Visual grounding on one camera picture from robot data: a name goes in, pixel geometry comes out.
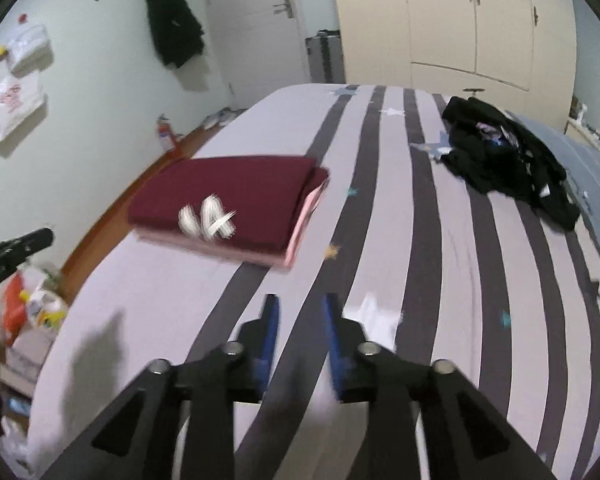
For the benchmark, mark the pile of black clothes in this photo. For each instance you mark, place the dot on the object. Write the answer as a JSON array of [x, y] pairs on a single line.
[[505, 160]]

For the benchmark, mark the white shoe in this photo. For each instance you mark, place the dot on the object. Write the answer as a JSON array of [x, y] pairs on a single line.
[[228, 116], [211, 121]]

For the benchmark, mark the grey blanket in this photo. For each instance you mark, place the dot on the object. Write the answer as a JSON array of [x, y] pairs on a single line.
[[595, 180]]

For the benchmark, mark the cardboard box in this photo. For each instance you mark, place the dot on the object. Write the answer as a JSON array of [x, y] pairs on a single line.
[[27, 355]]

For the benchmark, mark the cream wardrobe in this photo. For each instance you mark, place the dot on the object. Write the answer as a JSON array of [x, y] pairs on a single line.
[[430, 20]]

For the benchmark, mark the white plastic bag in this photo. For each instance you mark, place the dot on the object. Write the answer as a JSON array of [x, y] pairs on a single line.
[[27, 47]]

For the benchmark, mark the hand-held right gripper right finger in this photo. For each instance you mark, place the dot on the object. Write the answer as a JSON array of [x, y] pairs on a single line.
[[334, 350]]

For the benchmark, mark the maroon garment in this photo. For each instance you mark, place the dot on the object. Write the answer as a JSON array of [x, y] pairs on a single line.
[[240, 185]]

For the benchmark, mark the striped bed sheet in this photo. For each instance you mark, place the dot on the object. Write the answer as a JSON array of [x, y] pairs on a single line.
[[430, 310]]

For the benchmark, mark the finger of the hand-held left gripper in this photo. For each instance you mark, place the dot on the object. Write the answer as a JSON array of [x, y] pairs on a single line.
[[15, 250]]

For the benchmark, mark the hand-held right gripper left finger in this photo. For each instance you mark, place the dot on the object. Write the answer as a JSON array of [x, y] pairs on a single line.
[[269, 340]]

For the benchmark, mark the white bag with red print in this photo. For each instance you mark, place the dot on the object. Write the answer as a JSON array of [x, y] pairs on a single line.
[[10, 105]]

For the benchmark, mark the silver suitcase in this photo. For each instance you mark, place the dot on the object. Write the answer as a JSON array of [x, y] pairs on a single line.
[[325, 57]]

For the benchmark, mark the pink garment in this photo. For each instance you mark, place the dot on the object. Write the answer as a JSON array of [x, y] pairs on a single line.
[[295, 242]]

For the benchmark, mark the red fire extinguisher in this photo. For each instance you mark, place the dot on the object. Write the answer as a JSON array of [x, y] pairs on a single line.
[[166, 135]]

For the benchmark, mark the white door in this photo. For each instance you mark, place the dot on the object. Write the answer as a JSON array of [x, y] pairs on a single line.
[[250, 35]]

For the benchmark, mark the black hanging garment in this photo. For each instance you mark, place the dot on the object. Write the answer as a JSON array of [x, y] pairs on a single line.
[[172, 20]]

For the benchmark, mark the orange plastic bag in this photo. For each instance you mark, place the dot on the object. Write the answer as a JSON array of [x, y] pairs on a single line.
[[12, 305]]

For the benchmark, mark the cluttered bedside table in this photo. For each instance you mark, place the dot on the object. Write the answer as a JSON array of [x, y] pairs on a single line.
[[587, 130]]

